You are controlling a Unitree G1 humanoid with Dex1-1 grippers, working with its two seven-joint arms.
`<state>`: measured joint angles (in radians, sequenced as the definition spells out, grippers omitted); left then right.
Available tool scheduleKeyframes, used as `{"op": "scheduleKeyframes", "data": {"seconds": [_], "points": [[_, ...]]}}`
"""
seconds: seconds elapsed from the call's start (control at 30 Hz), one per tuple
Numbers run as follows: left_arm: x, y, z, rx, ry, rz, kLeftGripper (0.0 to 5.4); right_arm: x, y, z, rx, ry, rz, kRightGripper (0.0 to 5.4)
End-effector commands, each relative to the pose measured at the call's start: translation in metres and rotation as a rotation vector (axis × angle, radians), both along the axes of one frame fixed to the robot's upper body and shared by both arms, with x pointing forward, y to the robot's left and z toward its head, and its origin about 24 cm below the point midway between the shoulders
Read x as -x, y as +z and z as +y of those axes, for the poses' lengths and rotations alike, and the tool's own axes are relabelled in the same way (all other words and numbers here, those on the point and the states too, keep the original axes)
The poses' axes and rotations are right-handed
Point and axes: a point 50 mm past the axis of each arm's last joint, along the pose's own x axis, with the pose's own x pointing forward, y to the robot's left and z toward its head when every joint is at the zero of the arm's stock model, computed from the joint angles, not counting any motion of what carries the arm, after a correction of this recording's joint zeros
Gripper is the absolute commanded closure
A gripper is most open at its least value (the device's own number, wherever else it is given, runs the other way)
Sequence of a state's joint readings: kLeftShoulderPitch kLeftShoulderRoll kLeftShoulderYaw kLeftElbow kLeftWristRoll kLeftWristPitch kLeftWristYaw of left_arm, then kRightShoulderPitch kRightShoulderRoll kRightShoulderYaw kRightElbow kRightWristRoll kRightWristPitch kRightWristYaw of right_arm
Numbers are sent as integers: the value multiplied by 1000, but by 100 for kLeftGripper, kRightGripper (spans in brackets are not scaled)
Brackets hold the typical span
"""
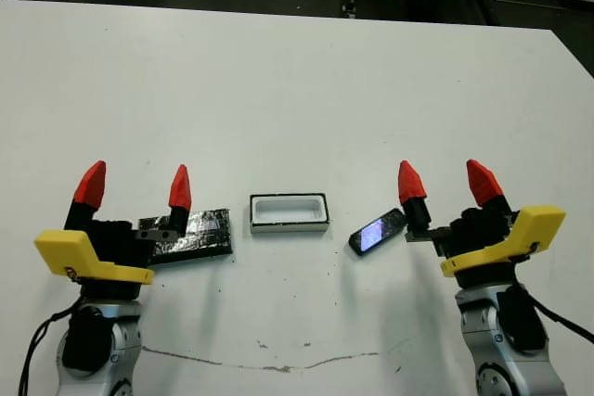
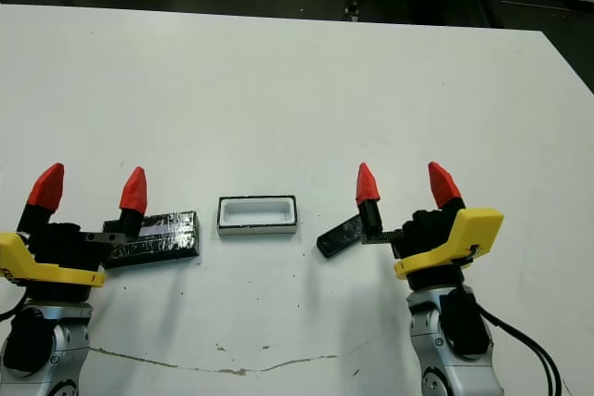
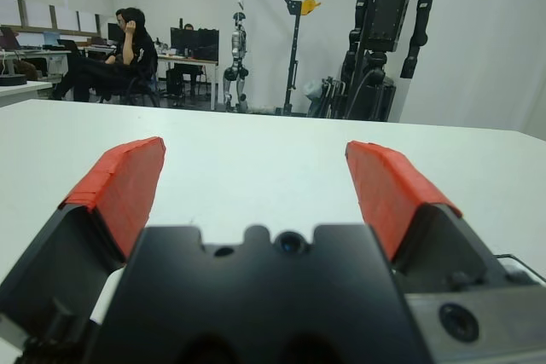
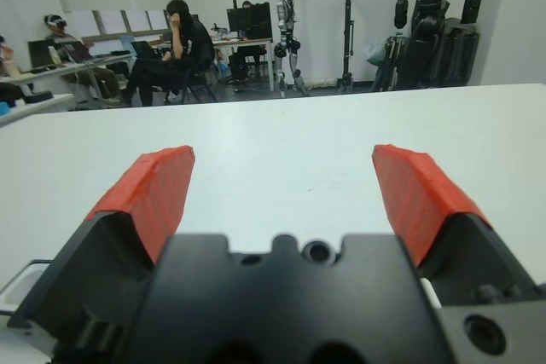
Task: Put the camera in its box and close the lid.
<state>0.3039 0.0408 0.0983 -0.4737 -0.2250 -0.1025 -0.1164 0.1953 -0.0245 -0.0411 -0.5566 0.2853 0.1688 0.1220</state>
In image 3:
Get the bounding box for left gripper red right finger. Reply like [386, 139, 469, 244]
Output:
[345, 140, 507, 296]

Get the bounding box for small silver humanoid robot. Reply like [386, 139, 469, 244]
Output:
[221, 11, 252, 113]

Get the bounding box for black office chair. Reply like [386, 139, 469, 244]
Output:
[98, 61, 162, 108]

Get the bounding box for folded black cart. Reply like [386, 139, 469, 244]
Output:
[318, 75, 347, 118]

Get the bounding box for seated person in black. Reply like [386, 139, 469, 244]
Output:
[51, 7, 160, 105]

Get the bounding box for white side table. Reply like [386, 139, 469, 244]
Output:
[0, 79, 55, 108]

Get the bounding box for white plastic bag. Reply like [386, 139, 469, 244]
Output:
[303, 79, 326, 104]

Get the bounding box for large black humanoid robot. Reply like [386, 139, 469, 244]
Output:
[340, 0, 437, 123]

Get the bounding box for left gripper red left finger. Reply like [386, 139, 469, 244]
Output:
[0, 136, 166, 339]

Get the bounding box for black monitor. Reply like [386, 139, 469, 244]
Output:
[196, 28, 221, 61]
[170, 26, 200, 59]

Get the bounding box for black hoist crane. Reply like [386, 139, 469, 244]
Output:
[236, 0, 322, 118]

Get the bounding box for white office desk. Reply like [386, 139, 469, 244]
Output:
[155, 54, 220, 112]

